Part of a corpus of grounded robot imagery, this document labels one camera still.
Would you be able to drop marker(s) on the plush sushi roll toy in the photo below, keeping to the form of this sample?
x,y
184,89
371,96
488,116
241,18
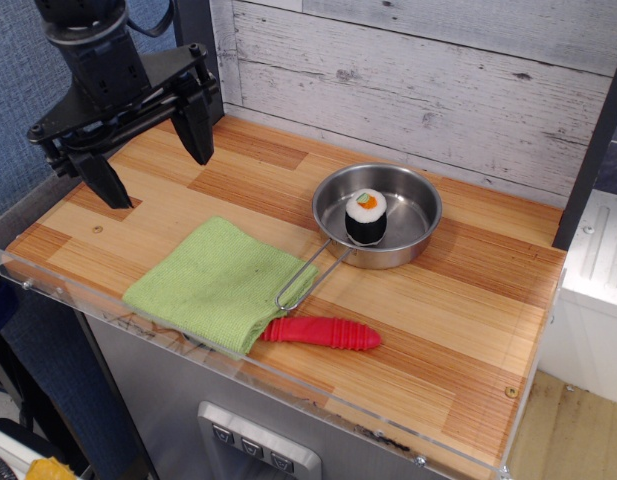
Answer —
x,y
366,217

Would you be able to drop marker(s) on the yellow object bottom left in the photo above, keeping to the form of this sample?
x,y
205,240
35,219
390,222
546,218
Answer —
x,y
49,469

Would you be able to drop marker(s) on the clear acrylic front guard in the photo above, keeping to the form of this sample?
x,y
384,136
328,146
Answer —
x,y
460,327

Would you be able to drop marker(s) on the small steel frying pan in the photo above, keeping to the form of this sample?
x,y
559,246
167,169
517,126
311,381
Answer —
x,y
414,211

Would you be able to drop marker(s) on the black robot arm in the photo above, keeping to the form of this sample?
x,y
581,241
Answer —
x,y
69,24

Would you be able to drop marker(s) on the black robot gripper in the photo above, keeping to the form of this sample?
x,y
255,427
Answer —
x,y
116,94

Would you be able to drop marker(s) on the red handled metal spoon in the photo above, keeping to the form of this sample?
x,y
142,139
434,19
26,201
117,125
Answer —
x,y
322,331

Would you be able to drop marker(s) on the white aluminium side unit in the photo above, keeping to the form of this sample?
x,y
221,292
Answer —
x,y
580,343

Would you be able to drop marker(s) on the silver control panel with buttons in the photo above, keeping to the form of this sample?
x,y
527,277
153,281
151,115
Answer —
x,y
239,448

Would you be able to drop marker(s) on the green cloth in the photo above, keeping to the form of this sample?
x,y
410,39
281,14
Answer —
x,y
220,284

